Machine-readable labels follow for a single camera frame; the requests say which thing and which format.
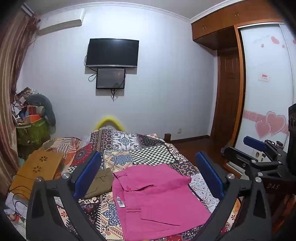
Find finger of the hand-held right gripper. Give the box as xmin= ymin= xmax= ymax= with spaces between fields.
xmin=243 ymin=136 xmax=287 ymax=160
xmin=221 ymin=147 xmax=296 ymax=197

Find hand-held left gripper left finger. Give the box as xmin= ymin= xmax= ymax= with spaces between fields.
xmin=26 ymin=151 xmax=107 ymax=241

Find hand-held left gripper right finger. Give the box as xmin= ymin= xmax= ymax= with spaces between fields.
xmin=195 ymin=151 xmax=272 ymax=241

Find pink pants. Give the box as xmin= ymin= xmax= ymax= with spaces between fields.
xmin=112 ymin=164 xmax=211 ymax=240

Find olive green pants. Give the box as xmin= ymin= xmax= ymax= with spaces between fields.
xmin=84 ymin=168 xmax=114 ymax=199

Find orange striped blanket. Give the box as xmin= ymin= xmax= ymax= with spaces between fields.
xmin=38 ymin=137 xmax=80 ymax=172

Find white heart-print sliding door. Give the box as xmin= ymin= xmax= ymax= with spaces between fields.
xmin=233 ymin=22 xmax=296 ymax=163

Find wooden lap tray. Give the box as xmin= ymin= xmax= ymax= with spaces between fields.
xmin=9 ymin=150 xmax=65 ymax=200

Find yellow foam tube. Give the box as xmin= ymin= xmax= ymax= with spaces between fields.
xmin=94 ymin=116 xmax=125 ymax=130

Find patchwork printed bedspread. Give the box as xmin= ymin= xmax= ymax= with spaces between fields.
xmin=35 ymin=127 xmax=241 ymax=241

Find grey plush pillow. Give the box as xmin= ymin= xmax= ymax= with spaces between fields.
xmin=25 ymin=94 xmax=56 ymax=127

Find white cloth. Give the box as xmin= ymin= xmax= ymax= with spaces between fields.
xmin=5 ymin=192 xmax=30 ymax=232

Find pile of mixed clutter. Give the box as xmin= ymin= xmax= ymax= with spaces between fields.
xmin=11 ymin=87 xmax=44 ymax=127

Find pink striped curtain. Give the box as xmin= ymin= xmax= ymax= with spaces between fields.
xmin=0 ymin=14 xmax=40 ymax=186

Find brown wooden wardrobe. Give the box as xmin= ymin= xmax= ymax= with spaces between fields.
xmin=191 ymin=0 xmax=296 ymax=149

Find white air conditioner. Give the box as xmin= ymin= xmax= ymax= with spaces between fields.
xmin=38 ymin=11 xmax=86 ymax=35

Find thin black cable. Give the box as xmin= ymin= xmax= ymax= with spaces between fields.
xmin=9 ymin=192 xmax=30 ymax=223

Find small black wall monitor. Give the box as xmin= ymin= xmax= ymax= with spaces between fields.
xmin=96 ymin=68 xmax=126 ymax=89

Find black wall television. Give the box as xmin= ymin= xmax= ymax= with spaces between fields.
xmin=85 ymin=38 xmax=139 ymax=68

